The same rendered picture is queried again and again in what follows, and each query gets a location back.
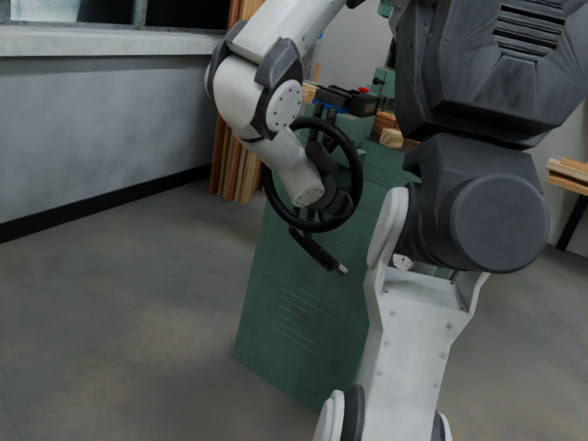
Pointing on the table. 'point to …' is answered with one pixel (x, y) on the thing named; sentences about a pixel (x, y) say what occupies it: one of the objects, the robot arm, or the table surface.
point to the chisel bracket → (385, 82)
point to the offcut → (391, 138)
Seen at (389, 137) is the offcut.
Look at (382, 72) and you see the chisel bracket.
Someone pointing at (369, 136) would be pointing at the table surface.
